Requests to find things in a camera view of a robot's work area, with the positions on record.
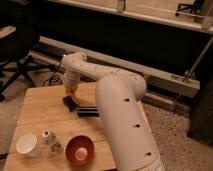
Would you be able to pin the black rectangular block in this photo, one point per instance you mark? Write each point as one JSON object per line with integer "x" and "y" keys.
{"x": 87, "y": 112}

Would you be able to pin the blue cloth piece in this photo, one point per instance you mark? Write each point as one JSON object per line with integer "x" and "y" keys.
{"x": 70, "y": 103}

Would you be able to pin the black office chair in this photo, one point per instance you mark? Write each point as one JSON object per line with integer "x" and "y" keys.
{"x": 15, "y": 57}

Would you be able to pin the wooden table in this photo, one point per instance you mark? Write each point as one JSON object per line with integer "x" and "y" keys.
{"x": 43, "y": 109}

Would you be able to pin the red ceramic bowl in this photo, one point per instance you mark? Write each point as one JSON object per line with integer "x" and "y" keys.
{"x": 79, "y": 150}

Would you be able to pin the white cup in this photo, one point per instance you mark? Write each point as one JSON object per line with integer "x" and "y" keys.
{"x": 27, "y": 145}

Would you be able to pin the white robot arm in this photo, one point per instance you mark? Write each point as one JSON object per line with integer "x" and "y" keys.
{"x": 117, "y": 97}

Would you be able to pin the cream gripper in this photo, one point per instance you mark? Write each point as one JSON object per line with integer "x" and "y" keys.
{"x": 71, "y": 81}

